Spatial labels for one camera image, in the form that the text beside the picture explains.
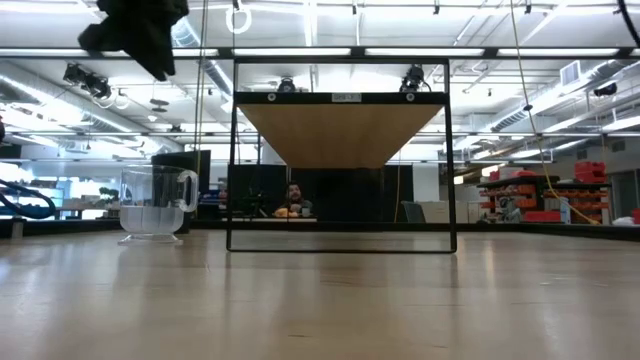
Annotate silver ventilation duct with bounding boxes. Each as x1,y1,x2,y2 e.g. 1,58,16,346
169,17,236,97

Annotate black rack with red bins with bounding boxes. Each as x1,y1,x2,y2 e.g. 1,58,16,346
477,167,614,226

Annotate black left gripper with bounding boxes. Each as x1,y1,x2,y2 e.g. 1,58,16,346
77,0,190,82

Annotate person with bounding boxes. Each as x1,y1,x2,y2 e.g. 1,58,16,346
277,180,315,219

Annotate yellow hanging cable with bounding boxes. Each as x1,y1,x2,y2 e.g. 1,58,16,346
508,0,601,226

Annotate white ceiling vent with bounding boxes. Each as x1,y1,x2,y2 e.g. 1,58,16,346
559,59,583,87

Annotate clear glass mug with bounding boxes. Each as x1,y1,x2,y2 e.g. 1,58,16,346
117,164,200,246

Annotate black aluminium table frame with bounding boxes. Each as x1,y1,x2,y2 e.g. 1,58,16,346
0,46,640,242

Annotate white cabinet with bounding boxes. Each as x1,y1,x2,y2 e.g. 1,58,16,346
418,199,482,225

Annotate gray chair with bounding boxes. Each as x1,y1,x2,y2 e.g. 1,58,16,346
401,200,427,224

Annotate thick dark curved cable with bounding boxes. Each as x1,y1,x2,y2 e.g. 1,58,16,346
0,177,58,221

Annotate red crate stack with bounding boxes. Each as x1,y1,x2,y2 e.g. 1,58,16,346
573,160,608,184

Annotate wooden shelf with black frame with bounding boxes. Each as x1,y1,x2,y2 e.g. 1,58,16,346
226,57,458,255

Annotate black ceiling track lights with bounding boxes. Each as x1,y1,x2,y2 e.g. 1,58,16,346
62,62,114,101

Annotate black partition wall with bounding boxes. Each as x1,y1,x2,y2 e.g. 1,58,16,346
227,163,415,224

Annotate white hanging ring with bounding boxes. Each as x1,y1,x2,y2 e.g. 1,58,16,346
224,3,254,36

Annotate black curved cable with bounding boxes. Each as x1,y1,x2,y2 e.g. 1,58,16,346
615,0,640,47

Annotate thin hanging cords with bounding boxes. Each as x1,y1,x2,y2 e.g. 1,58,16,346
193,0,210,219

